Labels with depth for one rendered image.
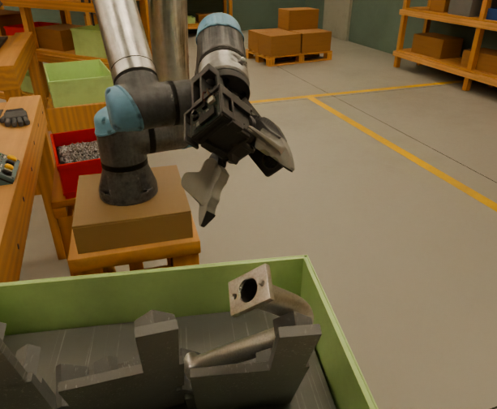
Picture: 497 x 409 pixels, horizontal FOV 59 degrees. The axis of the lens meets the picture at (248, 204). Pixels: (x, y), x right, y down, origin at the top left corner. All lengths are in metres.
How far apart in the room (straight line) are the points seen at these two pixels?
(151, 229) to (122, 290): 0.27
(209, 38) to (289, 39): 6.62
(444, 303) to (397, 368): 0.53
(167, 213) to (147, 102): 0.42
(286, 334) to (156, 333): 0.13
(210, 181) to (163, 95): 0.21
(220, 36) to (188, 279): 0.45
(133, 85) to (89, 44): 3.50
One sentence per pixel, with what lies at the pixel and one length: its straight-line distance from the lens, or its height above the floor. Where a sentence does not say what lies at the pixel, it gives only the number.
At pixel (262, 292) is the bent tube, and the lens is 0.45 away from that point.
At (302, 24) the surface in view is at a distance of 7.88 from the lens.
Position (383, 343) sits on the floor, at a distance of 2.11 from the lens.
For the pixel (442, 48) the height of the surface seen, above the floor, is 0.41.
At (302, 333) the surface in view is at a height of 1.14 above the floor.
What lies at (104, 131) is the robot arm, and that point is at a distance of 1.10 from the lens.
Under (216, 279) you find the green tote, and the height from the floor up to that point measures 0.93.
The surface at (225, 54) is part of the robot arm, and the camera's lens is 0.67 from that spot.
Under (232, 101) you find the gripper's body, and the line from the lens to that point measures 0.58.
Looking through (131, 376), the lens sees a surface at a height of 1.03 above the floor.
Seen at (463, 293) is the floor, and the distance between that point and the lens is 2.51.
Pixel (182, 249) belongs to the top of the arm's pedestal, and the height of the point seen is 0.83.
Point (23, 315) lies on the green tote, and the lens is 0.96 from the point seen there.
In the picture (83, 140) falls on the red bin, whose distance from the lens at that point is 1.78.
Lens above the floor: 1.48
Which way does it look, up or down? 29 degrees down
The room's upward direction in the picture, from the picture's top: straight up
